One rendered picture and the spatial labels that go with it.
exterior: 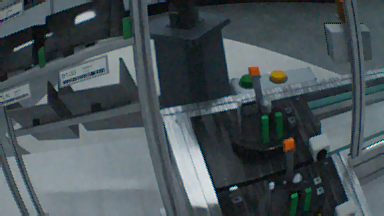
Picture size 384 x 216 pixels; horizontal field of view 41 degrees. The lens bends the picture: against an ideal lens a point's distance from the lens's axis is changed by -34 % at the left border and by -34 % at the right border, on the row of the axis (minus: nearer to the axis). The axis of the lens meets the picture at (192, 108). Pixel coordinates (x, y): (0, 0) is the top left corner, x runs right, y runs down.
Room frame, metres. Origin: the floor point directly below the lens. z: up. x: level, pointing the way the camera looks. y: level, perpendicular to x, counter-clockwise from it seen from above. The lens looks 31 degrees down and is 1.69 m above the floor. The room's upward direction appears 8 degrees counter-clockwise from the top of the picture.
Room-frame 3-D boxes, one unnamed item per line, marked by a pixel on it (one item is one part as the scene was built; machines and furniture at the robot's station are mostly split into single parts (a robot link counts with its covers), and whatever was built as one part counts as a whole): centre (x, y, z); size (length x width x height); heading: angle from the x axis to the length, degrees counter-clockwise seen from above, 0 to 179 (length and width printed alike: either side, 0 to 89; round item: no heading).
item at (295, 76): (1.30, -0.19, 0.93); 0.21 x 0.07 x 0.06; 96
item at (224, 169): (1.08, -0.13, 0.96); 0.24 x 0.24 x 0.02; 6
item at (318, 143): (0.99, -0.23, 0.97); 0.05 x 0.05 x 0.04; 6
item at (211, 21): (1.43, -0.01, 0.96); 0.15 x 0.15 x 0.20; 51
